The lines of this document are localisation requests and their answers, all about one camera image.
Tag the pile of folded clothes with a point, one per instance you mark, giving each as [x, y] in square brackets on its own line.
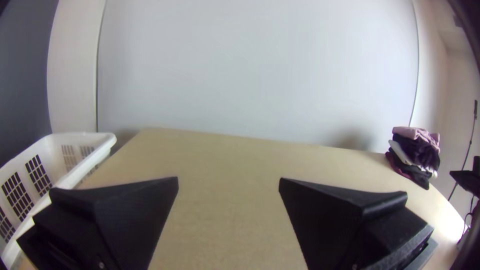
[412, 153]

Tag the white laundry basket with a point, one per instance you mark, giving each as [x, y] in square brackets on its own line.
[93, 138]

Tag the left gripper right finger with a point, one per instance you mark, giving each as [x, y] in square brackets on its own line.
[337, 225]

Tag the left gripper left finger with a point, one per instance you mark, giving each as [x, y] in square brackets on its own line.
[112, 221]

